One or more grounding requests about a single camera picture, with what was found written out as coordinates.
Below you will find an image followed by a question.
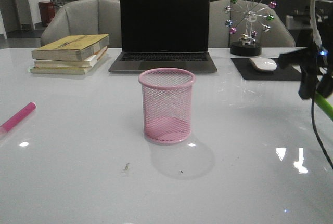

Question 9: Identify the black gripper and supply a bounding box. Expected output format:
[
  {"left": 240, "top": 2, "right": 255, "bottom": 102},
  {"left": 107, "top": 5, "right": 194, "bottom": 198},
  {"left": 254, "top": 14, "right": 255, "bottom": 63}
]
[{"left": 277, "top": 28, "right": 332, "bottom": 99}]

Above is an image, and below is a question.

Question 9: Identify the green pen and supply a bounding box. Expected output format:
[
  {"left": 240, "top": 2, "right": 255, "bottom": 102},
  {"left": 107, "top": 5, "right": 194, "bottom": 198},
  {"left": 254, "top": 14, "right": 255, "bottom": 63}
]
[{"left": 314, "top": 92, "right": 333, "bottom": 120}]

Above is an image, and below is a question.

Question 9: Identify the pink pen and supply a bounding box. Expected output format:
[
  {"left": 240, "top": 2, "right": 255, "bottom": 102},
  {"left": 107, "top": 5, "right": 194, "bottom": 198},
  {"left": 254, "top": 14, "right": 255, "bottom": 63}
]
[{"left": 1, "top": 102, "right": 36, "bottom": 135}]

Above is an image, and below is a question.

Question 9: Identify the pink mesh pen holder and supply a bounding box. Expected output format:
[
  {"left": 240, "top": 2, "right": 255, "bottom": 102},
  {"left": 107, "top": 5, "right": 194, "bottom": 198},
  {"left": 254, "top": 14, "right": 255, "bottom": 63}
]
[{"left": 138, "top": 68, "right": 196, "bottom": 144}]

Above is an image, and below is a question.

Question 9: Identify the white computer mouse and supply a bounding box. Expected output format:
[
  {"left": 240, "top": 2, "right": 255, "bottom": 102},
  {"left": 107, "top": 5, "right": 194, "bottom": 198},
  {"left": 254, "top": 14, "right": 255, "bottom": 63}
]
[{"left": 249, "top": 57, "right": 277, "bottom": 72}]

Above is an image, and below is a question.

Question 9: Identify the black mouse pad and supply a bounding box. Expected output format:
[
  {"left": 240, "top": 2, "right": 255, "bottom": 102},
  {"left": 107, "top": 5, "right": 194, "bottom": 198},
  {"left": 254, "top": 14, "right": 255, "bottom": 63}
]
[{"left": 231, "top": 57, "right": 301, "bottom": 81}]

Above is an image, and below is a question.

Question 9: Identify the ferris wheel desk ornament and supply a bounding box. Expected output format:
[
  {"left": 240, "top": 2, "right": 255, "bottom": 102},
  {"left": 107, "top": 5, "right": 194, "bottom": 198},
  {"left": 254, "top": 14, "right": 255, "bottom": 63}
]
[{"left": 224, "top": 0, "right": 277, "bottom": 57}]

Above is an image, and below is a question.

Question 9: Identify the right grey chair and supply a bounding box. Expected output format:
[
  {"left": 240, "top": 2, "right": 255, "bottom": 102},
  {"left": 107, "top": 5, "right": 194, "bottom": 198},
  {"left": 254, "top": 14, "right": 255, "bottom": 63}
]
[{"left": 208, "top": 0, "right": 296, "bottom": 48}]

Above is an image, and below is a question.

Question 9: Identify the grey chair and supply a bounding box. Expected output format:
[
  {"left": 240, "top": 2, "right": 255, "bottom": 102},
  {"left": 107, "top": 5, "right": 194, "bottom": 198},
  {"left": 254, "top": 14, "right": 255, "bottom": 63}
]
[
  {"left": 208, "top": 0, "right": 296, "bottom": 48},
  {"left": 41, "top": 0, "right": 122, "bottom": 48}
]

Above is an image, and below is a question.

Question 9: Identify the grey open laptop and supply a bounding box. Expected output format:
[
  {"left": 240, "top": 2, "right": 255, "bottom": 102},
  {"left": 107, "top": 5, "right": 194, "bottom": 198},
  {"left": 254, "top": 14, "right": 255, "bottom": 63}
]
[{"left": 109, "top": 0, "right": 217, "bottom": 73}]

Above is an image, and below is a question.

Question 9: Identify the left grey chair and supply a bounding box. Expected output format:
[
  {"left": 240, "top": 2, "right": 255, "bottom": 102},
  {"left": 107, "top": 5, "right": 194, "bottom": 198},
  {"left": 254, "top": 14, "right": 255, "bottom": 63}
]
[{"left": 41, "top": 0, "right": 122, "bottom": 48}]

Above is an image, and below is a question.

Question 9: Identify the middle book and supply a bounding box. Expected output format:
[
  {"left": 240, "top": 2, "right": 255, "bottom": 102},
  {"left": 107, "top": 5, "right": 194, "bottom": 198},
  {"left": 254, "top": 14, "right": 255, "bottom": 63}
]
[{"left": 34, "top": 46, "right": 108, "bottom": 68}]

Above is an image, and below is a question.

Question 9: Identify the top yellow book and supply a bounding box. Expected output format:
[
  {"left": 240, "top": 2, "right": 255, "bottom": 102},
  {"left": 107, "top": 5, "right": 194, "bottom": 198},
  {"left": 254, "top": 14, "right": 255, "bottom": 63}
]
[{"left": 32, "top": 34, "right": 110, "bottom": 61}]

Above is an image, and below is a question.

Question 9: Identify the red bin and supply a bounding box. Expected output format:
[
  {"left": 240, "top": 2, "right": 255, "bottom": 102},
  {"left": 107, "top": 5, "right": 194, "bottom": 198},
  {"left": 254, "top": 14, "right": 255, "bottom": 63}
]
[{"left": 38, "top": 1, "right": 55, "bottom": 27}]

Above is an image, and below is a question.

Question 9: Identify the bottom book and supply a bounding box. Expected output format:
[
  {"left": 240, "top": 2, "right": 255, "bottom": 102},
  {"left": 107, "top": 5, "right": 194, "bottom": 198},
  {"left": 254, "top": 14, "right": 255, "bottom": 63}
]
[{"left": 30, "top": 66, "right": 93, "bottom": 75}]

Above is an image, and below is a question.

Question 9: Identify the black cable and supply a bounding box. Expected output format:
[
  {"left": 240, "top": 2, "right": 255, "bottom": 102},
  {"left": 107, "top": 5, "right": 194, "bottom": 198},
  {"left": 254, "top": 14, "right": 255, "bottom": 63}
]
[{"left": 311, "top": 96, "right": 333, "bottom": 170}]

